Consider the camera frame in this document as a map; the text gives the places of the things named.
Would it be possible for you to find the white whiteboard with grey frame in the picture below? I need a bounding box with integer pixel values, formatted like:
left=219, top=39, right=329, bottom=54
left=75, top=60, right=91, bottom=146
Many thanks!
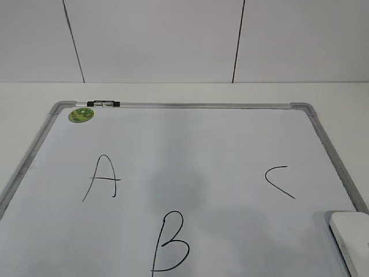
left=1, top=102, right=365, bottom=276

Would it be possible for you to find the round green sticker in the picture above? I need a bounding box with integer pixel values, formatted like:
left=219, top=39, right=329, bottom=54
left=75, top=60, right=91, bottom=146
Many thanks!
left=68, top=107, right=94, bottom=123

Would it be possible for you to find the white whiteboard eraser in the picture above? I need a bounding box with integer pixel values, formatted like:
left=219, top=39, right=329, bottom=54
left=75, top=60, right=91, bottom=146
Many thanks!
left=329, top=212, right=369, bottom=277

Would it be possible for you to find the black and silver marker clip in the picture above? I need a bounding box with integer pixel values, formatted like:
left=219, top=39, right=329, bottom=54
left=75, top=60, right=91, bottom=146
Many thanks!
left=86, top=100, right=121, bottom=107

